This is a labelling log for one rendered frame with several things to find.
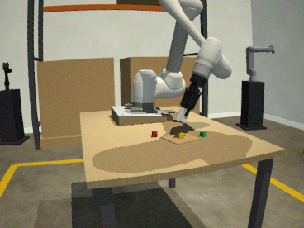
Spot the tan flat mat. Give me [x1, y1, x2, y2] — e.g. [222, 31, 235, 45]
[160, 133, 200, 145]

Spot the yellow die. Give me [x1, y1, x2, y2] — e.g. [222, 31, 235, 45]
[178, 132, 184, 139]

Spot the green die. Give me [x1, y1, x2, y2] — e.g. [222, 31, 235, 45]
[200, 131, 207, 137]

